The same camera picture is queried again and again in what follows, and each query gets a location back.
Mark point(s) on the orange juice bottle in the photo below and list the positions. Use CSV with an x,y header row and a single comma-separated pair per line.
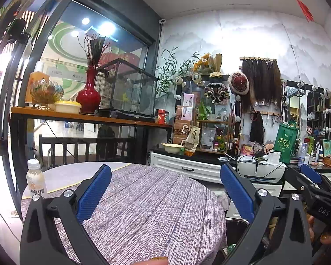
x,y
35,182

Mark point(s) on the glass lotus ornament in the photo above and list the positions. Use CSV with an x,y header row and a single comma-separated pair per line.
x,y
45,91

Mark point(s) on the black wooden railing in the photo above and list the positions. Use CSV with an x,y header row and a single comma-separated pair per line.
x,y
71,143

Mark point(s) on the person's right hand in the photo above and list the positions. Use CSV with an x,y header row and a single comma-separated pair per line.
x,y
328,240

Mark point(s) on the cream basin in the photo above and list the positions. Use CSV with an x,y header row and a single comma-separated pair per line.
x,y
172,148

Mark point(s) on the red hanging ornament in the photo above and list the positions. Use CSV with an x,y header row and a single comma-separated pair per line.
x,y
300,2

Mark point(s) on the person's left hand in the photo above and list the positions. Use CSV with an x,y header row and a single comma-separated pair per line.
x,y
154,261

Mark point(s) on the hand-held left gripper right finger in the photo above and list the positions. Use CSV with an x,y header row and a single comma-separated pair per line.
x,y
237,190

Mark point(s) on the glass terrarium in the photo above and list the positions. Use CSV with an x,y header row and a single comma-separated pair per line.
x,y
132,91

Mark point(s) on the white cabinet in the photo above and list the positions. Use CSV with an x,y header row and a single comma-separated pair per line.
x,y
187,165

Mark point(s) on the green tote bag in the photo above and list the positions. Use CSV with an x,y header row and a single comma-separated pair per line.
x,y
285,143

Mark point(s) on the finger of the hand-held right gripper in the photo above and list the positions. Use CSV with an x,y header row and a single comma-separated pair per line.
x,y
299,179
311,172

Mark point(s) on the green bamboo leaves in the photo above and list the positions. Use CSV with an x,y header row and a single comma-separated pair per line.
x,y
168,71

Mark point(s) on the red ceramic vase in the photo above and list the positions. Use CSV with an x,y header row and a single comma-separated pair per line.
x,y
88,99

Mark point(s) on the brown cardboard boxes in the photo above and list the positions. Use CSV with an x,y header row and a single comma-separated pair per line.
x,y
179,132

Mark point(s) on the black mounted device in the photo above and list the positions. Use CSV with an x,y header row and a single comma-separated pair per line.
x,y
16,30

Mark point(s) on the grey foil pouch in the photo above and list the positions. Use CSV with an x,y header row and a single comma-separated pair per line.
x,y
208,138

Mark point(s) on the red tin can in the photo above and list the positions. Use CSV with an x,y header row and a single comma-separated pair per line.
x,y
161,117

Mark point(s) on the wooden shelf black frame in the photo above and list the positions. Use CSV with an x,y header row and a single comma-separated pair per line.
x,y
113,120

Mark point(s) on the yellow dried flower bouquet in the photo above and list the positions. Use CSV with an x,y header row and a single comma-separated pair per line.
x,y
205,62

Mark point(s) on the hanging hair extensions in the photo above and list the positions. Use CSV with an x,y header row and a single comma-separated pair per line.
x,y
259,82

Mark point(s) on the beige snack pouch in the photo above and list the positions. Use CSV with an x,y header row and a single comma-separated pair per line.
x,y
192,138

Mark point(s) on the clear water bottle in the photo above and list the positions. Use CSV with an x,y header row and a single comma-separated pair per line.
x,y
301,154

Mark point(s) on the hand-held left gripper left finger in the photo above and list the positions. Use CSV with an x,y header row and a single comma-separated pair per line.
x,y
95,190

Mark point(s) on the white printer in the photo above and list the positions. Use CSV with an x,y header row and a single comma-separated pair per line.
x,y
253,168

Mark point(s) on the white security camera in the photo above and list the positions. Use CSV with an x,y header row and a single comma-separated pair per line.
x,y
162,21

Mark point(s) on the opera mask ornament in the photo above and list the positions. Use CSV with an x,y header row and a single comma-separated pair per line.
x,y
216,92

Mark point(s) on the round red hat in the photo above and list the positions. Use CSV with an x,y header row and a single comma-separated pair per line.
x,y
238,82

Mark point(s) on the dried branches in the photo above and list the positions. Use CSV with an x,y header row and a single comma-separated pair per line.
x,y
95,52

